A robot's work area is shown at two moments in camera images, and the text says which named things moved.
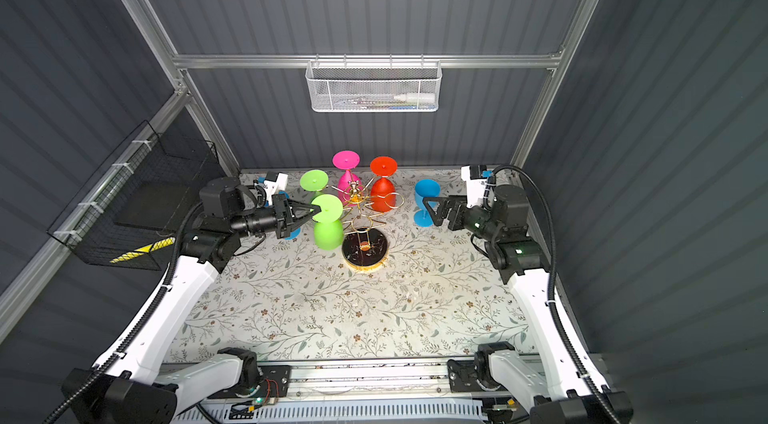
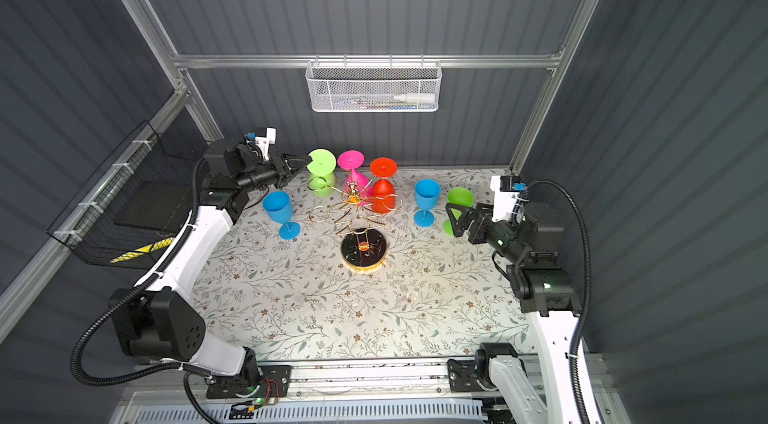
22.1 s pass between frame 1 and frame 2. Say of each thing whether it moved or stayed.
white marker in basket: stayed
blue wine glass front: stayed
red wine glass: stayed
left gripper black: moved
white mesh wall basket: stayed
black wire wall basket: stayed
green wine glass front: moved
